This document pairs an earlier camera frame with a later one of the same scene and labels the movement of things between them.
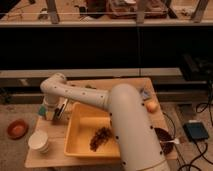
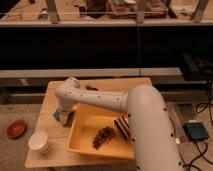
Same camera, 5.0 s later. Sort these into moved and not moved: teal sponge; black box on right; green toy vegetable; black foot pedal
Moved: teal sponge
Not moved: green toy vegetable; black box on right; black foot pedal
